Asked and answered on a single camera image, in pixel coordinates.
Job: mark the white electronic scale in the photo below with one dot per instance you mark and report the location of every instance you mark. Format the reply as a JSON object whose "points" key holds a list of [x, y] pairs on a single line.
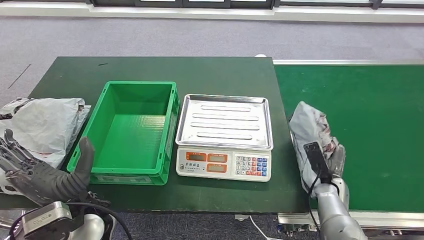
{"points": [[212, 165]]}

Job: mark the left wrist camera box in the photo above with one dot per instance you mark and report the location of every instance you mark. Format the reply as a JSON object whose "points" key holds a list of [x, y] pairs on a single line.
{"points": [[46, 215]]}

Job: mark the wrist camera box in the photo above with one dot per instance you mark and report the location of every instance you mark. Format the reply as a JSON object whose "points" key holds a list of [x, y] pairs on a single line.
{"points": [[46, 215], [316, 159]]}

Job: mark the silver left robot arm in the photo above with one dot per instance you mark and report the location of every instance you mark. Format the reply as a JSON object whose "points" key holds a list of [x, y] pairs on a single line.
{"points": [[91, 228]]}

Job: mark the steel scale tray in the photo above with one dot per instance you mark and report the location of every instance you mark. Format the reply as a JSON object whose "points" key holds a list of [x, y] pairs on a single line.
{"points": [[225, 122]]}

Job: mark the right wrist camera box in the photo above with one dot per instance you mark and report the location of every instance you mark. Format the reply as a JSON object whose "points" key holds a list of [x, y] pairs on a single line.
{"points": [[316, 159]]}

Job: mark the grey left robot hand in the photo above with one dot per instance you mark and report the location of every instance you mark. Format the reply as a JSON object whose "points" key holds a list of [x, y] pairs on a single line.
{"points": [[43, 182]]}

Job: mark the grey bag with black print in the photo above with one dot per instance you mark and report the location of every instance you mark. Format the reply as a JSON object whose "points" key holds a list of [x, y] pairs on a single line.
{"points": [[43, 126]]}

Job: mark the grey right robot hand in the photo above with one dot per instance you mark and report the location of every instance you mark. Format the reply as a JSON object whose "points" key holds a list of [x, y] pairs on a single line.
{"points": [[338, 162]]}

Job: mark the green plastic crate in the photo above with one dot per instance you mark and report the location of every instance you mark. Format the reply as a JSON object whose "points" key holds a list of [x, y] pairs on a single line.
{"points": [[132, 136]]}

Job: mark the round chrome base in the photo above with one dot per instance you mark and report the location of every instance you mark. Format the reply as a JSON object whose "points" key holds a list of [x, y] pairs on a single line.
{"points": [[6, 220]]}

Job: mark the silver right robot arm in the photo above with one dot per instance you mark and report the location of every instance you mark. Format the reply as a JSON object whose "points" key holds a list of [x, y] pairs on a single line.
{"points": [[334, 212]]}

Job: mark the grey parcel with red print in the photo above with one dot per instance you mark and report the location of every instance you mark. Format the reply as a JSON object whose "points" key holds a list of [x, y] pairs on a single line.
{"points": [[308, 129]]}

